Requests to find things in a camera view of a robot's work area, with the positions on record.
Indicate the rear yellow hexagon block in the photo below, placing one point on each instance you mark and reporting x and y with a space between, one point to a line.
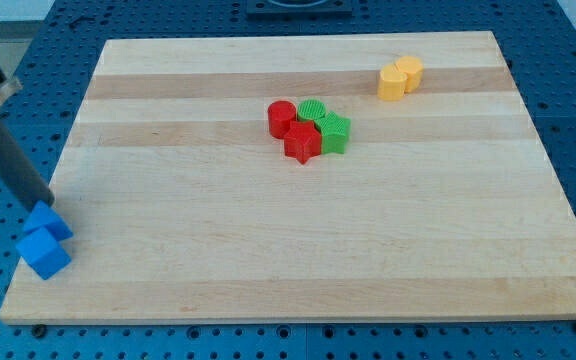
413 67

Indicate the red star block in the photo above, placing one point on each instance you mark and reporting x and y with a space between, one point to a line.
302 141

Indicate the red cylinder block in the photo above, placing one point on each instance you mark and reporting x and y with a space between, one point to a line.
280 115

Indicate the green star block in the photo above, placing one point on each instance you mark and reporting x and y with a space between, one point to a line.
335 131

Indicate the green cylinder block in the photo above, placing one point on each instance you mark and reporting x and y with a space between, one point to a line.
310 110

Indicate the wooden board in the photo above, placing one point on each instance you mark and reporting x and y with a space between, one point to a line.
184 209

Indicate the front yellow block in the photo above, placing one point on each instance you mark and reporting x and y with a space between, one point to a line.
391 83

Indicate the upper blue block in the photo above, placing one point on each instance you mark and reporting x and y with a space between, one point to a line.
43 216

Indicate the lower blue cube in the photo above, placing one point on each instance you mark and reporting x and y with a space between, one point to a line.
43 253

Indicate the grey cylindrical pointer tool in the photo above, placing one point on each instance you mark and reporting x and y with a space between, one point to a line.
19 174

